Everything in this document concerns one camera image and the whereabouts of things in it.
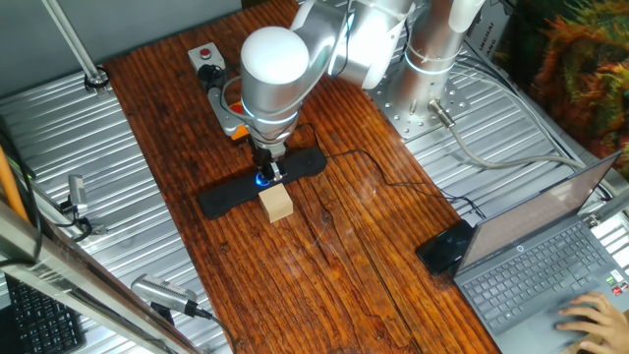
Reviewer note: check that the orange block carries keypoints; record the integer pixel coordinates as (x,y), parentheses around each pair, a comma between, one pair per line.
(221,113)

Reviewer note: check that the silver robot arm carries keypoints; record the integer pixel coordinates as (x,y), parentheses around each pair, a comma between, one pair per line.
(275,74)

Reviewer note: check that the black smartphone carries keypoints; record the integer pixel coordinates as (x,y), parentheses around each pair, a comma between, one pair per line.
(442,248)

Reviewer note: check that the printed cardboard box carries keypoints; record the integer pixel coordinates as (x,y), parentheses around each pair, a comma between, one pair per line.
(491,34)

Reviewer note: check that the grey box with red button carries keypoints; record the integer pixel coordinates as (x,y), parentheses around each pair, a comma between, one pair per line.
(204,59)

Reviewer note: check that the grey laptop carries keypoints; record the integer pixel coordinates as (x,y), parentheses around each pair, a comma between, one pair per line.
(531,275)

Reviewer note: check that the black keyboard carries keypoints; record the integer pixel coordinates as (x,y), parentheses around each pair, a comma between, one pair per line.
(44,324)

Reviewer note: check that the aluminium frame beam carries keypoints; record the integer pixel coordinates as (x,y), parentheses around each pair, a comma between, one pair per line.
(74,275)

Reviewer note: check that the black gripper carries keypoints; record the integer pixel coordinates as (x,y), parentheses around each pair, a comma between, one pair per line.
(265,150)

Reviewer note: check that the metal pole with foot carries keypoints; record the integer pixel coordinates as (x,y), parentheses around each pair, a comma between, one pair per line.
(96,78)

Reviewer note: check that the black flat mat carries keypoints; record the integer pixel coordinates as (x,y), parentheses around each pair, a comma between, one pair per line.
(221,199)

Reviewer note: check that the orange stick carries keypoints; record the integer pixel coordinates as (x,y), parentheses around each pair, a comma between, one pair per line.
(10,187)

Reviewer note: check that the orange green furry fabric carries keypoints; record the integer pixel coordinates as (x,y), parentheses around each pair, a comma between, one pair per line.
(580,74)

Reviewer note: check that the light wooden block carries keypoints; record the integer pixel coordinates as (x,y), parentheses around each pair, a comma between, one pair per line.
(276,204)

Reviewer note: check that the person's hand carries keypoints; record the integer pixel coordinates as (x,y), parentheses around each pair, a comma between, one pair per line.
(607,322)

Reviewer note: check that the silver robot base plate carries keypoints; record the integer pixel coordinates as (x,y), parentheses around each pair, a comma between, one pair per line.
(393,113)

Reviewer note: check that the silver ribbed camera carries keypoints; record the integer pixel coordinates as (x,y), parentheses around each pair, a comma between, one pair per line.
(162,294)

